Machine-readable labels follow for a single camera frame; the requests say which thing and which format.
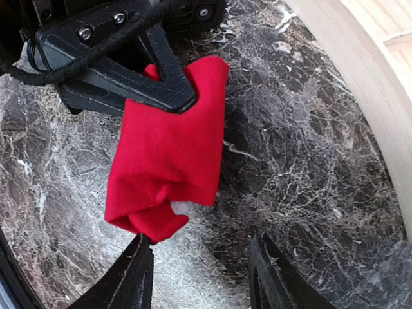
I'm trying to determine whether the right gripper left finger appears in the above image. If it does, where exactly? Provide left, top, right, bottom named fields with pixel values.
left=70, top=234, right=154, bottom=309

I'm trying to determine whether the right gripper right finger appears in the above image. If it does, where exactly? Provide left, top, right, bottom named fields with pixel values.
left=248, top=234, right=333, bottom=309

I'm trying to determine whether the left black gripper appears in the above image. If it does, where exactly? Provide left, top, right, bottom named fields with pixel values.
left=1, top=1, right=225, bottom=115

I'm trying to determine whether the red sock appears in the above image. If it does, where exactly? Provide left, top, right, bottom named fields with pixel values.
left=105, top=56, right=229, bottom=244

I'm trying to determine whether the wooden compartment tray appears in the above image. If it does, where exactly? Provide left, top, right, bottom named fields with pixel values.
left=287, top=0, right=411, bottom=237

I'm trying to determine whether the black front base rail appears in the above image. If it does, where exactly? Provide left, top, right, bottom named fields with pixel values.
left=1, top=231, right=44, bottom=309

